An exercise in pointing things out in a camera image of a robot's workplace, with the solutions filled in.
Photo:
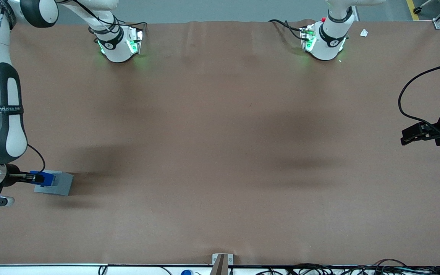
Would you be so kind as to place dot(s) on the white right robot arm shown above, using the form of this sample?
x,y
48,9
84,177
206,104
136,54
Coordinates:
x,y
12,137

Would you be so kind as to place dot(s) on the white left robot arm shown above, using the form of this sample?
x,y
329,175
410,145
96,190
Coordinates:
x,y
329,44

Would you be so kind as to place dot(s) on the blue plastic part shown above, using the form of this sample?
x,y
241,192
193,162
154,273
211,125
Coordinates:
x,y
49,179

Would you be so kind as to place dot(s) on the silver metal bracket plate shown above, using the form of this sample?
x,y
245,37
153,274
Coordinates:
x,y
230,259

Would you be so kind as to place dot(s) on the black chair caster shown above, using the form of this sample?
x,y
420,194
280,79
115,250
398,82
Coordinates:
x,y
417,10

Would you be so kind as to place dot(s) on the brown table cover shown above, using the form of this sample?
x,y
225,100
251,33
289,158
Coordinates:
x,y
220,133

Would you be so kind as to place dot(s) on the gray square base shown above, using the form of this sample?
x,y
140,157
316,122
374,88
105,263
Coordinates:
x,y
64,184

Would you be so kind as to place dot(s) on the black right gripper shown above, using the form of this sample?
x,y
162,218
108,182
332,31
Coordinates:
x,y
12,175

